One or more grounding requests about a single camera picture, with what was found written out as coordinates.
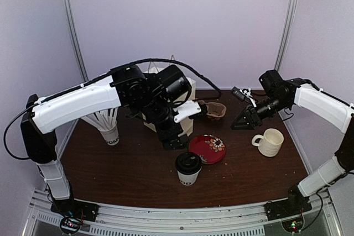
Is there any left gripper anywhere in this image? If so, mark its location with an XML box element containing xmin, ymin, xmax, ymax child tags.
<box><xmin>140</xmin><ymin>95</ymin><xmax>190</xmax><ymax>151</ymax></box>

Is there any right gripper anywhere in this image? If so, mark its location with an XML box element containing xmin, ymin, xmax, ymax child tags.
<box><xmin>231</xmin><ymin>94</ymin><xmax>289</xmax><ymax>130</ymax></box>

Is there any black plastic cup lid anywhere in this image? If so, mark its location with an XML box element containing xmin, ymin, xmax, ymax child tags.
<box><xmin>175</xmin><ymin>152</ymin><xmax>202</xmax><ymax>175</ymax></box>

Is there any white paper cup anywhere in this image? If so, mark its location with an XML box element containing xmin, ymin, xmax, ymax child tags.
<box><xmin>177</xmin><ymin>170</ymin><xmax>201</xmax><ymax>186</ymax></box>

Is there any paper cup with straws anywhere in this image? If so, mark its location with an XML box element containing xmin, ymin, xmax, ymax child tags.
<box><xmin>98</xmin><ymin>125</ymin><xmax>119</xmax><ymax>146</ymax></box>

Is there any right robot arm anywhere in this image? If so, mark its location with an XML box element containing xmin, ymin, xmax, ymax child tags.
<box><xmin>231</xmin><ymin>70</ymin><xmax>353</xmax><ymax>220</ymax></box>

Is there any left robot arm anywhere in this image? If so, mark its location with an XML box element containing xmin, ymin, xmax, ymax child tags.
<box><xmin>20</xmin><ymin>65</ymin><xmax>191</xmax><ymax>216</ymax></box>

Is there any cream paper bag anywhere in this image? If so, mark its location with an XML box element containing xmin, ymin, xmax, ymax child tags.
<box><xmin>143</xmin><ymin>62</ymin><xmax>196</xmax><ymax>137</ymax></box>

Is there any cardboard cup carrier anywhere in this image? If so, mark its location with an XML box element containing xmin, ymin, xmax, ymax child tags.
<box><xmin>198</xmin><ymin>100</ymin><xmax>227</xmax><ymax>120</ymax></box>

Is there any cream ceramic mug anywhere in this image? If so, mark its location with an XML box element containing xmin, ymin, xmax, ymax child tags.
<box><xmin>251</xmin><ymin>128</ymin><xmax>284</xmax><ymax>158</ymax></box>

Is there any red floral plate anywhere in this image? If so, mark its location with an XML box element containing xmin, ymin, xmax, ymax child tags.
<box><xmin>188</xmin><ymin>134</ymin><xmax>226</xmax><ymax>165</ymax></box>

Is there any wrapped straw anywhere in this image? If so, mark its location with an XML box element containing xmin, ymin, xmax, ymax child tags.
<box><xmin>81</xmin><ymin>116</ymin><xmax>104</xmax><ymax>131</ymax></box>
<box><xmin>101</xmin><ymin>108</ymin><xmax>118</xmax><ymax>129</ymax></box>

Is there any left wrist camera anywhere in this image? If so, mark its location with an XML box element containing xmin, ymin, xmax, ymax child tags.
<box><xmin>173</xmin><ymin>101</ymin><xmax>205</xmax><ymax>123</ymax></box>

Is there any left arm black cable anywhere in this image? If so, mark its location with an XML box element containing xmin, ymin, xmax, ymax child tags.
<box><xmin>3</xmin><ymin>58</ymin><xmax>222</xmax><ymax>160</ymax></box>

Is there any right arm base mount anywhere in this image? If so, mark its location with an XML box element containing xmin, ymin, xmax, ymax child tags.
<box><xmin>264</xmin><ymin>200</ymin><xmax>312</xmax><ymax>221</ymax></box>

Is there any aluminium front rail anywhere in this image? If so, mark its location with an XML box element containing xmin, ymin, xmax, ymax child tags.
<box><xmin>22</xmin><ymin>186</ymin><xmax>341</xmax><ymax>236</ymax></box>

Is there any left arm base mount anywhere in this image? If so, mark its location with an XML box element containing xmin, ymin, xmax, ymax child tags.
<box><xmin>50</xmin><ymin>200</ymin><xmax>99</xmax><ymax>222</ymax></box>

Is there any right aluminium frame post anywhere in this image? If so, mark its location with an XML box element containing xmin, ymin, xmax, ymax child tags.
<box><xmin>274</xmin><ymin>0</ymin><xmax>298</xmax><ymax>71</ymax></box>

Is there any aluminium frame post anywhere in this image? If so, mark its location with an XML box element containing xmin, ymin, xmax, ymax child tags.
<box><xmin>63</xmin><ymin>0</ymin><xmax>89</xmax><ymax>81</ymax></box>
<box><xmin>274</xmin><ymin>0</ymin><xmax>298</xmax><ymax>71</ymax></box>

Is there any left aluminium frame post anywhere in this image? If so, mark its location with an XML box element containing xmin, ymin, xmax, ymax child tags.
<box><xmin>63</xmin><ymin>0</ymin><xmax>89</xmax><ymax>81</ymax></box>

